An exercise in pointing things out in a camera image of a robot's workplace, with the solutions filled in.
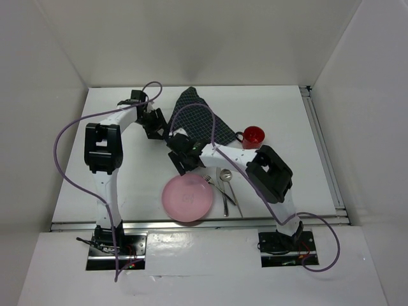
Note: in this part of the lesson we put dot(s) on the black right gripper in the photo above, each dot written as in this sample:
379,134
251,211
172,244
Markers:
178,164

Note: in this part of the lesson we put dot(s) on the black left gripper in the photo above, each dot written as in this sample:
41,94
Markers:
159,123

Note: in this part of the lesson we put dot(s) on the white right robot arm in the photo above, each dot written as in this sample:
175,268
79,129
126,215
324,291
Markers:
263,168

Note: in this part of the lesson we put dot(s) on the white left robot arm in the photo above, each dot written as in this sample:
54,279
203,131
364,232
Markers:
103,154

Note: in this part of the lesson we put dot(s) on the silver fork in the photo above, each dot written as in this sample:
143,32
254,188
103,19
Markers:
210,181

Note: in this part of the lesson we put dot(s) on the pink plate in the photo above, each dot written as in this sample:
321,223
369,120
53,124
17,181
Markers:
187,198

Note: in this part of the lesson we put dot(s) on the silver knife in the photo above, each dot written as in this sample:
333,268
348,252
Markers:
221,187

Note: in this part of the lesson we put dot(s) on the silver spoon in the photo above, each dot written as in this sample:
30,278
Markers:
226,176

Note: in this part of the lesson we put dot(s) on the red mug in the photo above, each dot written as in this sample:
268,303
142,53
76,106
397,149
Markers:
251,138

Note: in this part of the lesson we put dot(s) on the aluminium right rail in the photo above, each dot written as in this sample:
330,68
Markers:
306,94

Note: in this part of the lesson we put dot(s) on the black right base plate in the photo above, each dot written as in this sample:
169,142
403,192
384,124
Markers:
275,243

